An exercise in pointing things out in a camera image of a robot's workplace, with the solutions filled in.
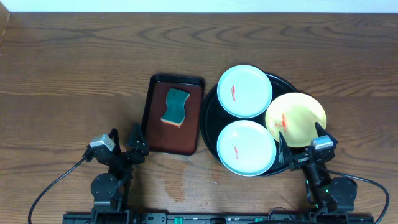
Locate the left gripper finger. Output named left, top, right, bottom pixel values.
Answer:
left=108, top=128, right=121, bottom=154
left=126, top=123, right=149, bottom=156

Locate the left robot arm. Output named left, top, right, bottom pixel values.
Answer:
left=84, top=123, right=149, bottom=212

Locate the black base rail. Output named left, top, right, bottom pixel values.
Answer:
left=62, top=212, right=374, bottom=224

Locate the green yellow sponge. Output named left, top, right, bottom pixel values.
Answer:
left=161, top=88, right=190, bottom=127

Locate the black rectangular sponge tray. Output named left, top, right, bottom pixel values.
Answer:
left=141, top=73, right=205, bottom=156

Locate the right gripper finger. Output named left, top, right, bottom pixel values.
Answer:
left=278, top=132, right=292, bottom=164
left=315, top=122, right=338, bottom=145

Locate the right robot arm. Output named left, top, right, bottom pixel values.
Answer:
left=279, top=122, right=357, bottom=214

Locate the yellow plate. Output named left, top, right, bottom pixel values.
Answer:
left=265, top=92, right=327, bottom=148

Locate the pale green plate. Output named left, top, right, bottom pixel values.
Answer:
left=216, top=65, right=273, bottom=119
left=216, top=120, right=277, bottom=177

